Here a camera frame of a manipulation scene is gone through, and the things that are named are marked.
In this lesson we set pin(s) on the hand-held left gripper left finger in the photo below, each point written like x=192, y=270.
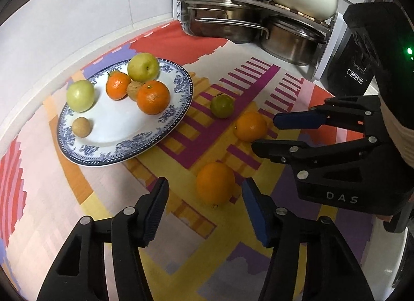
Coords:
x=157, y=213

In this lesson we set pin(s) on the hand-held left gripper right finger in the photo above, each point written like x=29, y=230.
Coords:
x=255, y=210

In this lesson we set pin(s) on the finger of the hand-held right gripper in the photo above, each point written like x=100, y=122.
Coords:
x=291, y=152
x=297, y=120

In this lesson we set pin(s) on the orange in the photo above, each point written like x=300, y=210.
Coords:
x=250, y=126
x=215, y=182

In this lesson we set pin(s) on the blue patterned white plate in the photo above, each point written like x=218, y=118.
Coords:
x=129, y=126

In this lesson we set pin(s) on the small brown round fruit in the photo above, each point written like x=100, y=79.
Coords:
x=81, y=126
x=132, y=91

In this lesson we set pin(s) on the large tangerine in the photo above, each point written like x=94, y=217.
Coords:
x=152, y=97

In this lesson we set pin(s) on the small tangerine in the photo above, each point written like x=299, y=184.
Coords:
x=117, y=85

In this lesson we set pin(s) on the green apple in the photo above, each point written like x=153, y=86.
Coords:
x=80, y=95

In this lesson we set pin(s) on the yellow-green apple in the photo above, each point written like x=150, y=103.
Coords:
x=143, y=67

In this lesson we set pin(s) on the colourful patterned cloth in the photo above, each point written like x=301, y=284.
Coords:
x=106, y=197

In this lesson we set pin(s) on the small green citrus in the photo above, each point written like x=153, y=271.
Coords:
x=222, y=105

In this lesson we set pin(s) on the large steel pot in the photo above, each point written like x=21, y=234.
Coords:
x=291, y=42
x=220, y=24

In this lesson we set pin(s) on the black knife block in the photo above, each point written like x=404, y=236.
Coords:
x=352, y=61

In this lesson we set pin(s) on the wooden bead trivet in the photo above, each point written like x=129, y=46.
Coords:
x=300, y=13

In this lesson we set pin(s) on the steel pots under rack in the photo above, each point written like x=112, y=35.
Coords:
x=181, y=0

